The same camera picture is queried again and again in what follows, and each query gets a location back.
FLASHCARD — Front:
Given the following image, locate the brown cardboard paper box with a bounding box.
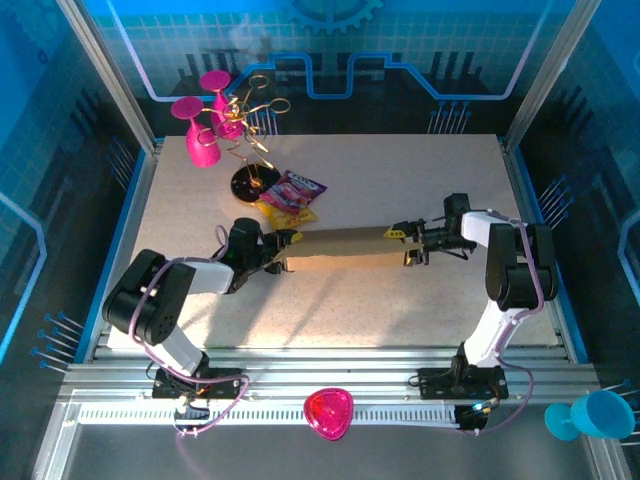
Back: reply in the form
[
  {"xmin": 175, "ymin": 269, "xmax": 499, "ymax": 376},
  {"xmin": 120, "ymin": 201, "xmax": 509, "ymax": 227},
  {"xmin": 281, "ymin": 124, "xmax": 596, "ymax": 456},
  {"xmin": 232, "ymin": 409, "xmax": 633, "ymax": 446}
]
[{"xmin": 279, "ymin": 225, "xmax": 426, "ymax": 274}]

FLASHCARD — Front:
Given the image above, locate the purple snack packet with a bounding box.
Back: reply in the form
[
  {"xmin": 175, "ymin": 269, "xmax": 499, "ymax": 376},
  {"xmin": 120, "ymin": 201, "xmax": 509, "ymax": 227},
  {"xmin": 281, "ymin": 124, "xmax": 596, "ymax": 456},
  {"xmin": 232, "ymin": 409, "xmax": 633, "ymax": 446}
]
[{"xmin": 258, "ymin": 169, "xmax": 329, "ymax": 216}]

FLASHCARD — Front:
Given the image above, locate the large pink goblet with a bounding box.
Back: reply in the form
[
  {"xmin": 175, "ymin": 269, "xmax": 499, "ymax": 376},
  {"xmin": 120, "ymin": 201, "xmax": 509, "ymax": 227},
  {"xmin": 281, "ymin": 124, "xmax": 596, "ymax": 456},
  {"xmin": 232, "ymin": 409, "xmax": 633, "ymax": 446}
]
[{"xmin": 170, "ymin": 96, "xmax": 223, "ymax": 170}]

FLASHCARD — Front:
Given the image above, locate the pink triangular bowl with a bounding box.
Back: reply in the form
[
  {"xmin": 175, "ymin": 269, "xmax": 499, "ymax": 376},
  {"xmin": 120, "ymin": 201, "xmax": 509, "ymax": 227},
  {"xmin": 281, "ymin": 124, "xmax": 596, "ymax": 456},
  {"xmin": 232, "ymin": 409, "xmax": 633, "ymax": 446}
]
[{"xmin": 303, "ymin": 387, "xmax": 354, "ymax": 442}]

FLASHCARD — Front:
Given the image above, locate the small pink goblet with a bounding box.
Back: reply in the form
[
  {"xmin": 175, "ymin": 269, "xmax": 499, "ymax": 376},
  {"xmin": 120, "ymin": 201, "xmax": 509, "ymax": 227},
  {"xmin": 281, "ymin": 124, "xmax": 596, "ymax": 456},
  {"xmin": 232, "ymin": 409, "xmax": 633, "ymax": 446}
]
[{"xmin": 198, "ymin": 69, "xmax": 247, "ymax": 141}]

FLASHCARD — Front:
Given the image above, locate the blue goblet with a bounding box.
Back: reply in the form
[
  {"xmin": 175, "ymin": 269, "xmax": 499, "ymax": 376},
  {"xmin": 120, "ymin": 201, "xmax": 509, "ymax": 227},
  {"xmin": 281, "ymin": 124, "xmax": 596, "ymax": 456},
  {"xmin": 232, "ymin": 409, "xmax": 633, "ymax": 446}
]
[{"xmin": 543, "ymin": 389, "xmax": 636, "ymax": 442}]

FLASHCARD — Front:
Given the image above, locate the gold wire glass stand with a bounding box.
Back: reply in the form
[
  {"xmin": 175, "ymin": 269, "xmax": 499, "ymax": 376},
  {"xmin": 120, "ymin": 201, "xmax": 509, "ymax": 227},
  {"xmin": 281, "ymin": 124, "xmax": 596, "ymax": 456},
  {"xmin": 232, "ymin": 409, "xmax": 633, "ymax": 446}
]
[{"xmin": 219, "ymin": 74, "xmax": 292, "ymax": 205}]

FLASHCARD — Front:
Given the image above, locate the aluminium side rail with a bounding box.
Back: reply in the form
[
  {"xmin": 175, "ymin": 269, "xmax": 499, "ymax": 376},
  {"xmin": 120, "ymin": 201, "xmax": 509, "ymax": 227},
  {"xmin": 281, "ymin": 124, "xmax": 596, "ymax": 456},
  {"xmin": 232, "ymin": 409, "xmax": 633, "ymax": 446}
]
[
  {"xmin": 82, "ymin": 139, "xmax": 166, "ymax": 361},
  {"xmin": 499, "ymin": 137, "xmax": 584, "ymax": 361}
]

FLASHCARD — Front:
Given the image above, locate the aluminium frame rail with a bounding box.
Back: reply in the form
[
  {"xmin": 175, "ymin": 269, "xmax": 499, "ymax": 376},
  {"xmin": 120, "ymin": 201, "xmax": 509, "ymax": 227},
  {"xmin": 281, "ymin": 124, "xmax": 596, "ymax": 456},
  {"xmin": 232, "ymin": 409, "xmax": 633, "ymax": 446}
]
[{"xmin": 59, "ymin": 347, "xmax": 601, "ymax": 401}]

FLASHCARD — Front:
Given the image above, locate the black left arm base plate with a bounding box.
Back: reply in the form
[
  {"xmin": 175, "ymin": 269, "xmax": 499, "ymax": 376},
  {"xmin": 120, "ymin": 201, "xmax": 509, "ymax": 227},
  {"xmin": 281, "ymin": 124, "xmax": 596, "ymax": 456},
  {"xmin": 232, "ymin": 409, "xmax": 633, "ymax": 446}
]
[{"xmin": 151, "ymin": 367, "xmax": 244, "ymax": 401}]

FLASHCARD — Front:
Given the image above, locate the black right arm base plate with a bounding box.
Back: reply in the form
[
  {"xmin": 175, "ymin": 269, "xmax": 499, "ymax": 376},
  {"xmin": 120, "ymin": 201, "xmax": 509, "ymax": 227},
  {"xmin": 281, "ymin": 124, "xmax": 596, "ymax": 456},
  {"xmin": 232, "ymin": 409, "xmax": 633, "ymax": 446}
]
[{"xmin": 417, "ymin": 367, "xmax": 510, "ymax": 401}]

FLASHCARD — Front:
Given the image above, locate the white slotted cable duct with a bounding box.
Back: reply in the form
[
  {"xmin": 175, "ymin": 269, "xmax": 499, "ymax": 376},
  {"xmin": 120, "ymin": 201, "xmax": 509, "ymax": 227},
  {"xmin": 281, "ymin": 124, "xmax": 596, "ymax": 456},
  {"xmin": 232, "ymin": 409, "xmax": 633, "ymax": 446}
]
[{"xmin": 77, "ymin": 402, "xmax": 461, "ymax": 426}]

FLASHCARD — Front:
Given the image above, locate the aluminium frame post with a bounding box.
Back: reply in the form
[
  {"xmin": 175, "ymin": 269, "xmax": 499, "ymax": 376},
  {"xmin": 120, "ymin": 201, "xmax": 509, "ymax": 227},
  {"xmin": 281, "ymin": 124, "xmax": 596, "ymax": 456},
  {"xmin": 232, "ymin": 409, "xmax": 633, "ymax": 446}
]
[
  {"xmin": 54, "ymin": 0, "xmax": 161, "ymax": 151},
  {"xmin": 514, "ymin": 0, "xmax": 596, "ymax": 146}
]

